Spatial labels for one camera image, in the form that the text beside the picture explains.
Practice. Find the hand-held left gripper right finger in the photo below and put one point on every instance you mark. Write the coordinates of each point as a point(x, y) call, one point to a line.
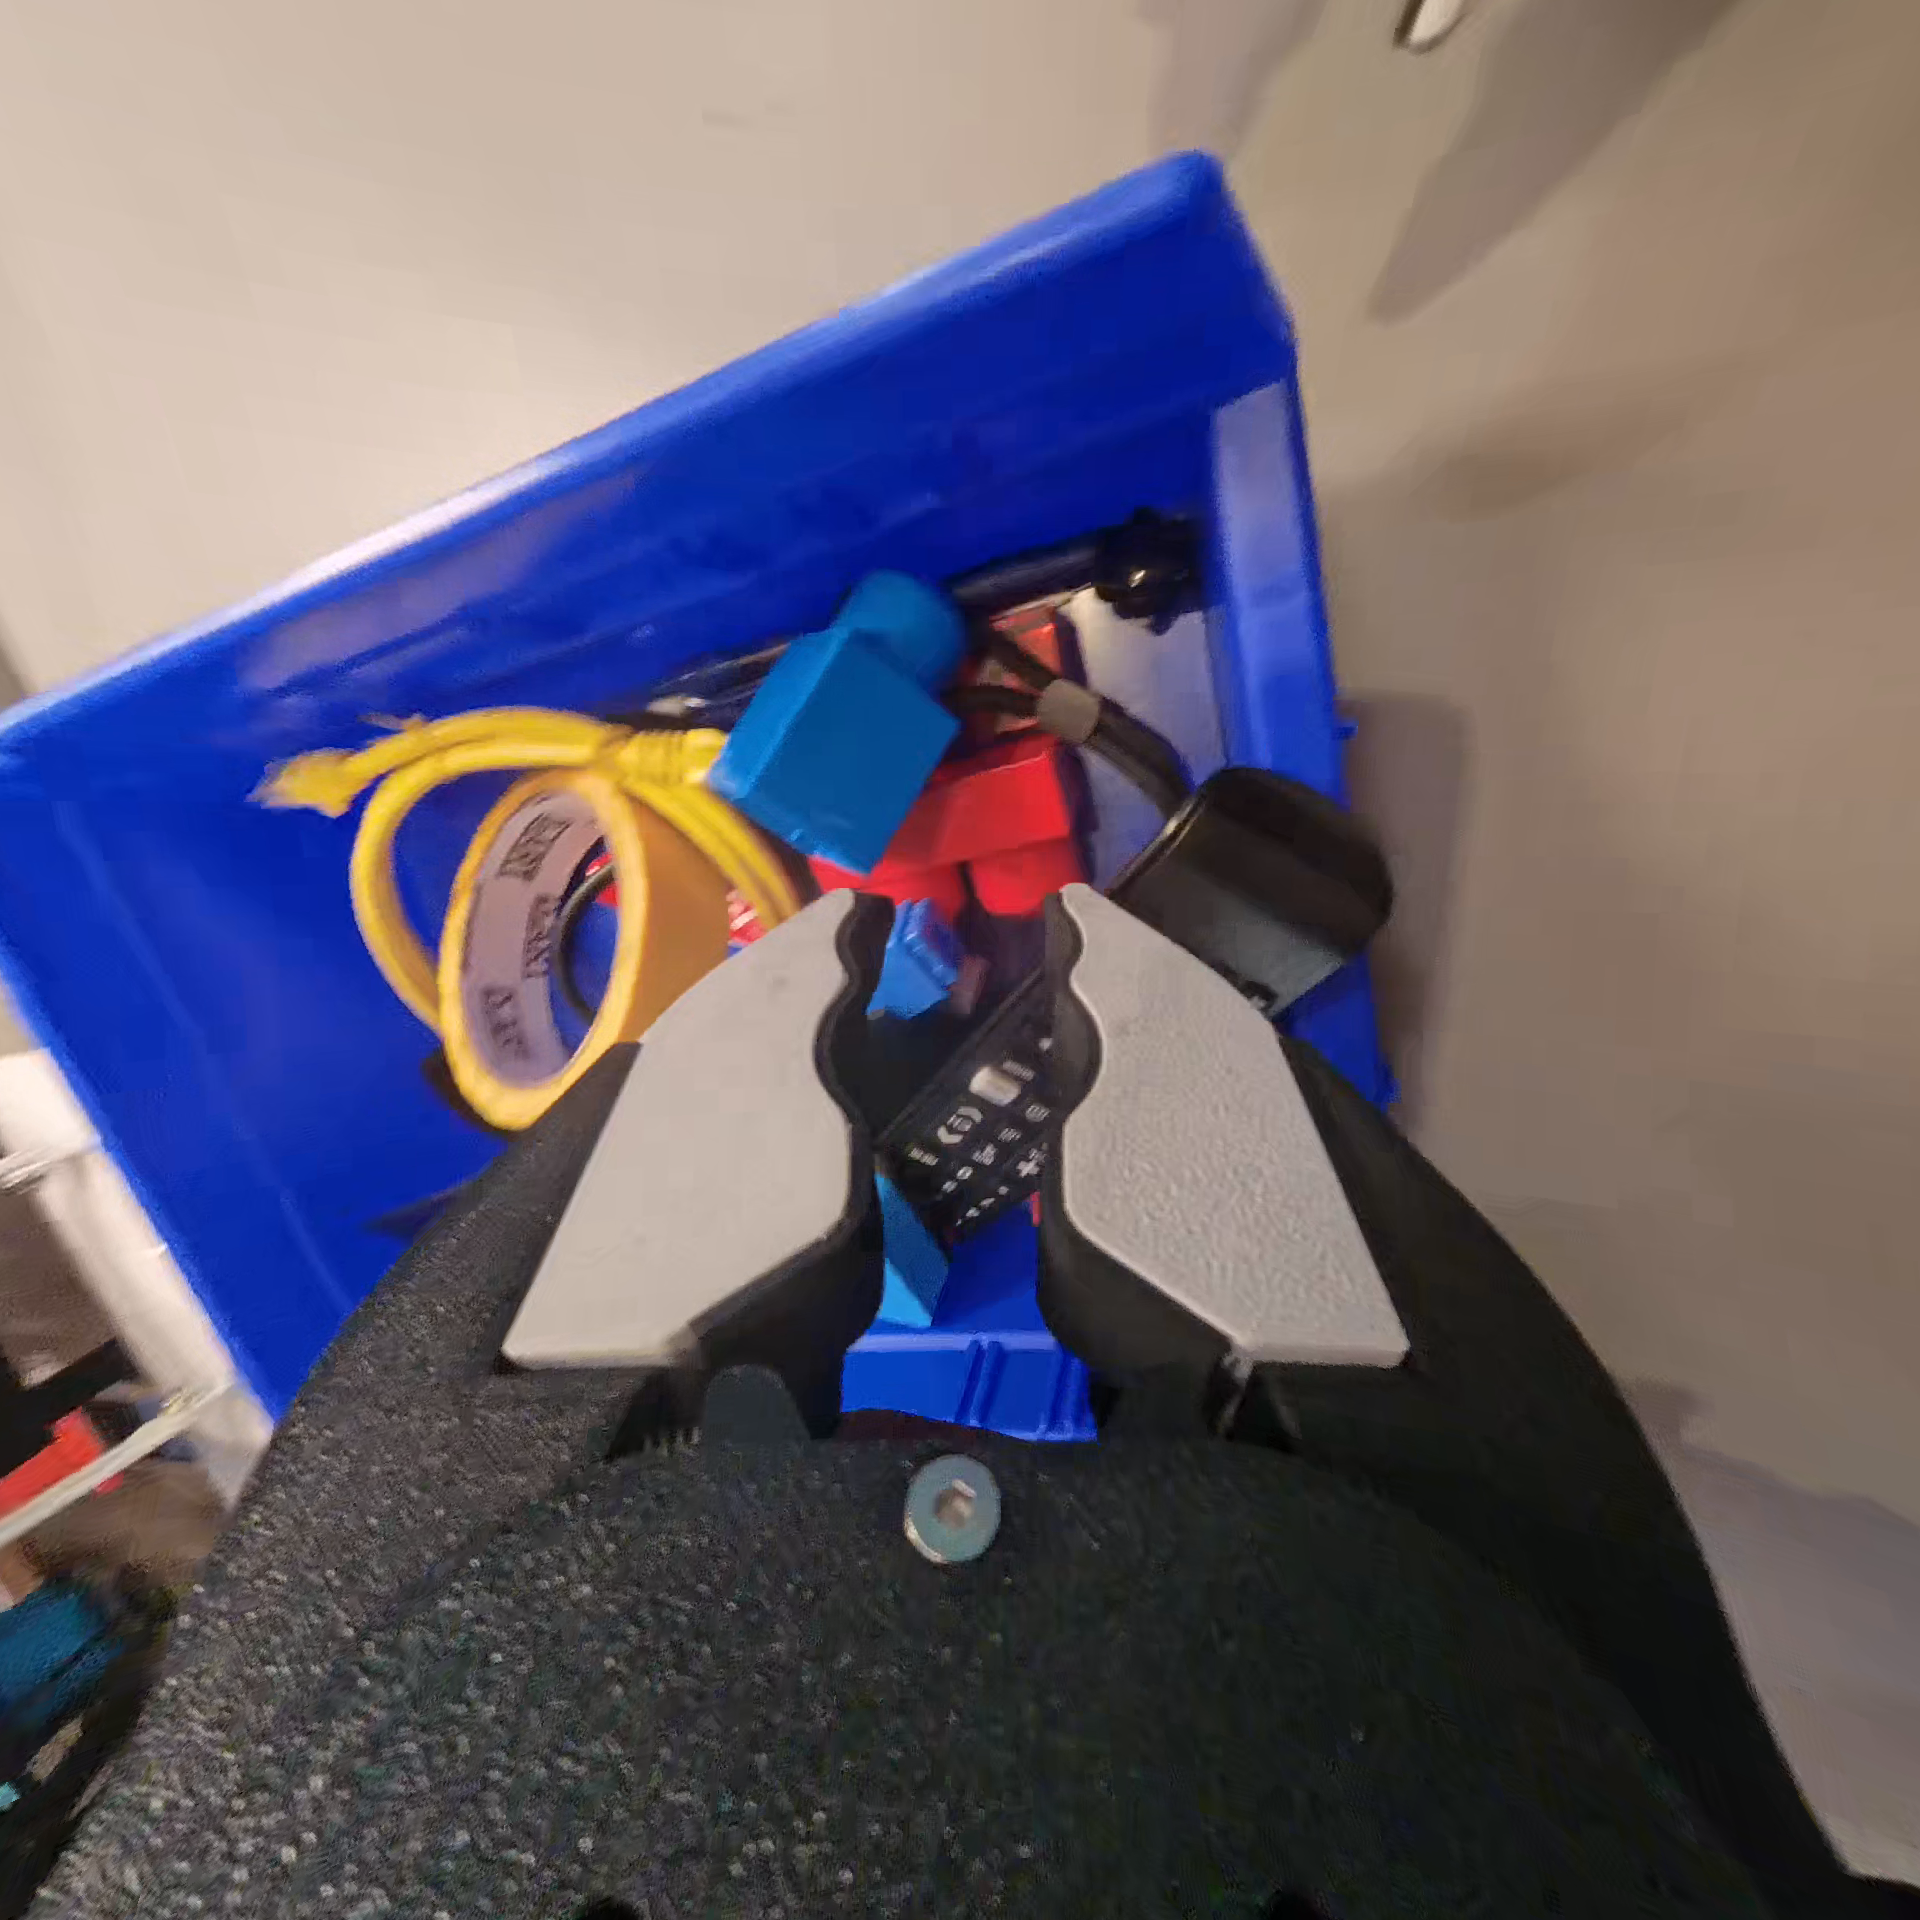
point(1214, 1154)

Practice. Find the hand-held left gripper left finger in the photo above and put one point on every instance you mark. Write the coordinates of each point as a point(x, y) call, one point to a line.
point(705, 1140)

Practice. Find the red building block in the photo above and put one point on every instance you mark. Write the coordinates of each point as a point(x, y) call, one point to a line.
point(998, 802)

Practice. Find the blue plastic bin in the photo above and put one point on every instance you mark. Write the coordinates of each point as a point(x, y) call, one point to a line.
point(194, 961)

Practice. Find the small blue plastic piece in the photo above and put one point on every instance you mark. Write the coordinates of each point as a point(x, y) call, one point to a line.
point(915, 961)
point(908, 1252)

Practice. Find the black remote control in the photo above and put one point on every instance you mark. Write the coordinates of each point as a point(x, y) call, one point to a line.
point(975, 1119)

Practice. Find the yellow tape roll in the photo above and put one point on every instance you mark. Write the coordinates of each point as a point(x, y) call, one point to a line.
point(661, 885)

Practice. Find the flat red block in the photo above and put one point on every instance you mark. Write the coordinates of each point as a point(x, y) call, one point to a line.
point(1035, 882)

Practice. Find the blue plastic block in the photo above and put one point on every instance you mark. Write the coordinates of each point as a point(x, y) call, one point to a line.
point(841, 734)

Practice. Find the red translucent box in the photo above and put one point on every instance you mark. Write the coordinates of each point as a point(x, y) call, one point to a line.
point(1035, 660)

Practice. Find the black round knob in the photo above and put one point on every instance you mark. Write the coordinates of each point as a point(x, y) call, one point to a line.
point(1148, 567)

